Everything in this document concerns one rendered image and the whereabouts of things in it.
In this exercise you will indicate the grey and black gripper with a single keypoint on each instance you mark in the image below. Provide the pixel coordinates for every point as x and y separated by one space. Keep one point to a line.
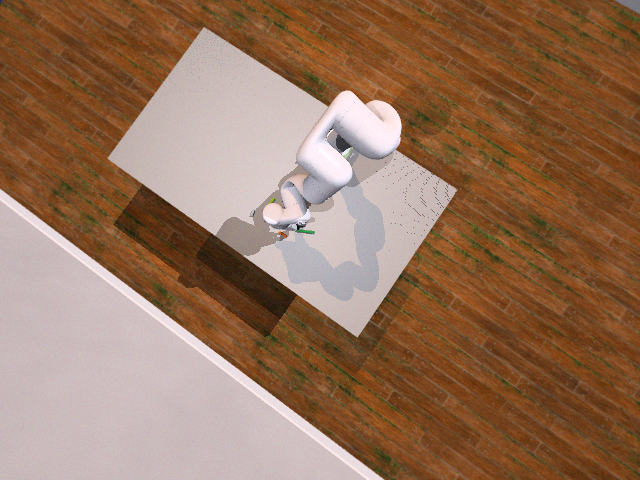
294 227

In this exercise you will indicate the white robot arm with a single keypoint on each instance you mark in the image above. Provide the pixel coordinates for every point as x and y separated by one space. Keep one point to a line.
321 153

